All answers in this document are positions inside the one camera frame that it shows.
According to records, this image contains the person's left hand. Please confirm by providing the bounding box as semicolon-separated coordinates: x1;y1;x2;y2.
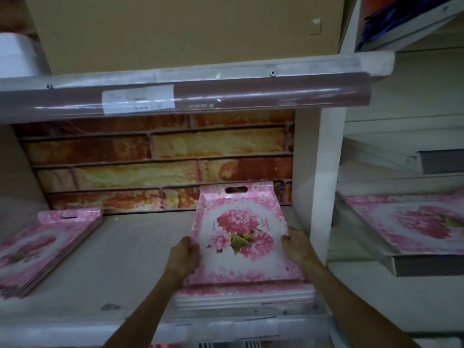
165;236;201;283

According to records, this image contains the person's right hand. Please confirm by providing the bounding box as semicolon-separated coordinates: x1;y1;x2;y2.
281;227;323;276

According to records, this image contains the large pink peony tray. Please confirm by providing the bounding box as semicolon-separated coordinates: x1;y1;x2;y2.
183;181;309;287

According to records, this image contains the large pink blossom tray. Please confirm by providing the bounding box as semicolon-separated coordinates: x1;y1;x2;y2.
344;193;464;256

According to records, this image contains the stack of pink floral trays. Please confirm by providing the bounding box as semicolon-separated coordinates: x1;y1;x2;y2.
0;208;103;300

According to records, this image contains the person's left forearm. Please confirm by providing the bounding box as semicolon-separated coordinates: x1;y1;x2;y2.
103;275;186;348

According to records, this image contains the person's right forearm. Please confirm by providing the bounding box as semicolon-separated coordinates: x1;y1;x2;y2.
306;262;421;348

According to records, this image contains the large plain cardboard box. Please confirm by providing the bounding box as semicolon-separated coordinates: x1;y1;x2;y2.
25;0;358;75

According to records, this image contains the blue bag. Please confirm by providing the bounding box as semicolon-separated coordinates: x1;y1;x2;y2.
357;0;457;51

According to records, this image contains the orange bag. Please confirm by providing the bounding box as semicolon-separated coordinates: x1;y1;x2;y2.
362;0;406;18

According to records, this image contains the round white styrofoam block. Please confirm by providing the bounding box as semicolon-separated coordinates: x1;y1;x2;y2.
0;32;51;79

